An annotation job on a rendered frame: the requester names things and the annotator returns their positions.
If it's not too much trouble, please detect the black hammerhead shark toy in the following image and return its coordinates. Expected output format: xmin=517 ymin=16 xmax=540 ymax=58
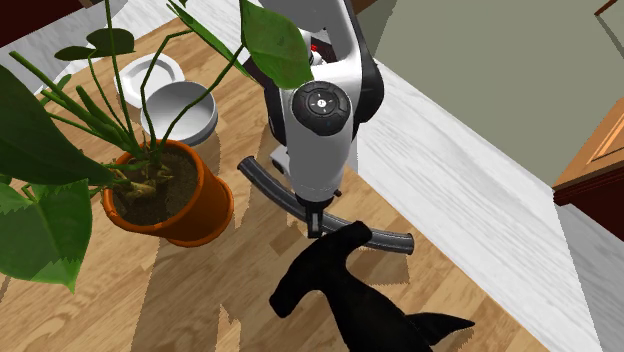
xmin=268 ymin=220 xmax=477 ymax=352

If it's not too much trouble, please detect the dark brown furniture piece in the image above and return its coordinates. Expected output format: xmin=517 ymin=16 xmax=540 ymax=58
xmin=0 ymin=0 xmax=87 ymax=49

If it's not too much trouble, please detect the dark grey curved tube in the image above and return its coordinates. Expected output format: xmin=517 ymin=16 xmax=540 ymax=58
xmin=237 ymin=155 xmax=416 ymax=256

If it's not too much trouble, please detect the white plate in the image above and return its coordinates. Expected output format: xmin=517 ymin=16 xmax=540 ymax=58
xmin=113 ymin=52 xmax=186 ymax=111

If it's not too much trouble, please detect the brown wooden cabinet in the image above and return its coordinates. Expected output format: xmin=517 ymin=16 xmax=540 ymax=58
xmin=552 ymin=97 xmax=624 ymax=243

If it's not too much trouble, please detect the green plant in orange pot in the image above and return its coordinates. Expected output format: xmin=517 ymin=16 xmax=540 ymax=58
xmin=0 ymin=0 xmax=316 ymax=294

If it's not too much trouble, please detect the grey white bowl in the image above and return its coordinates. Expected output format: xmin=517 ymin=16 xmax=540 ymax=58
xmin=140 ymin=80 xmax=220 ymax=148

